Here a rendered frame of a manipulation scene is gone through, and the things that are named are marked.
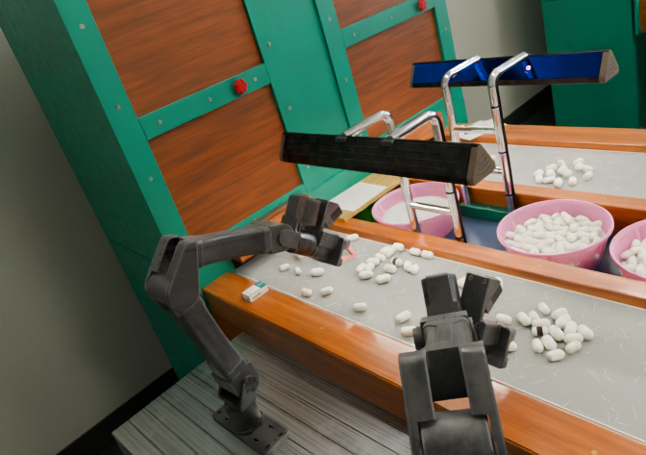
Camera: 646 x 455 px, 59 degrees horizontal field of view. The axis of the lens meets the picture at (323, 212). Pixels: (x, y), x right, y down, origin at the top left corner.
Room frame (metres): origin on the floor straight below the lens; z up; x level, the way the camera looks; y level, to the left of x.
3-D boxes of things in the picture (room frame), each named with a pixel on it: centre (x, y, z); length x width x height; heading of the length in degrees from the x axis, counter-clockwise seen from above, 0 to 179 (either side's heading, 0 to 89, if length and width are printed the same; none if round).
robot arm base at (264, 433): (0.95, 0.29, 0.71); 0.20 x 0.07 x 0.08; 37
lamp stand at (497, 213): (1.52, -0.54, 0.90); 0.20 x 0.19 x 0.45; 35
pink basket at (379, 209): (1.55, -0.27, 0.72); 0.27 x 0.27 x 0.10
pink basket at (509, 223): (1.19, -0.53, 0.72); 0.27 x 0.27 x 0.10
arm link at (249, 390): (0.96, 0.28, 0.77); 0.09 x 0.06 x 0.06; 39
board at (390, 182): (1.73, -0.15, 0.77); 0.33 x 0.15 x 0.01; 125
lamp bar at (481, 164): (1.25, -0.14, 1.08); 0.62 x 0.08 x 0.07; 35
